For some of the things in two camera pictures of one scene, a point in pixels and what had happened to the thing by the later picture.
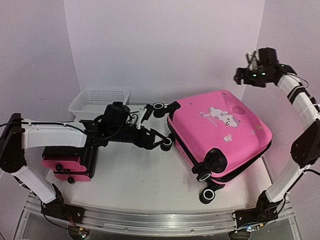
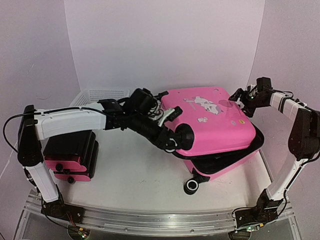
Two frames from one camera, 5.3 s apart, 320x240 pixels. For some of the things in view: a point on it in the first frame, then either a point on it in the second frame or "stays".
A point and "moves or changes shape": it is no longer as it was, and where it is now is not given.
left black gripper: (142, 143) -> (165, 140)
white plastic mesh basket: (93, 102) stays
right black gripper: (240, 76) -> (242, 99)
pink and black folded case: (71, 163) stays
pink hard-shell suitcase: (221, 136) moves or changes shape
